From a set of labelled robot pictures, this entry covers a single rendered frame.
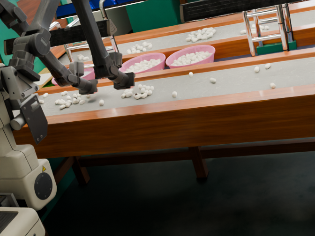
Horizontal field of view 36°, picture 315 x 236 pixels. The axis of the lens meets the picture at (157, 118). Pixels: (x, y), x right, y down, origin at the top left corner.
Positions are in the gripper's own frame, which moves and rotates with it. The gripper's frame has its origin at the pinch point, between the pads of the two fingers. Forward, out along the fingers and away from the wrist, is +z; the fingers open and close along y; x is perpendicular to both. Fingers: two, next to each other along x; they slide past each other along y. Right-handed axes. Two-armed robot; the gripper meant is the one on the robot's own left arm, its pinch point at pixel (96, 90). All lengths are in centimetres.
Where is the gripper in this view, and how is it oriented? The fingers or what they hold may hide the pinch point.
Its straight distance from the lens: 253.6
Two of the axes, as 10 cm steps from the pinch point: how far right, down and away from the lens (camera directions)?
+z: 4.1, 1.7, 8.9
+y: -9.1, 1.0, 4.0
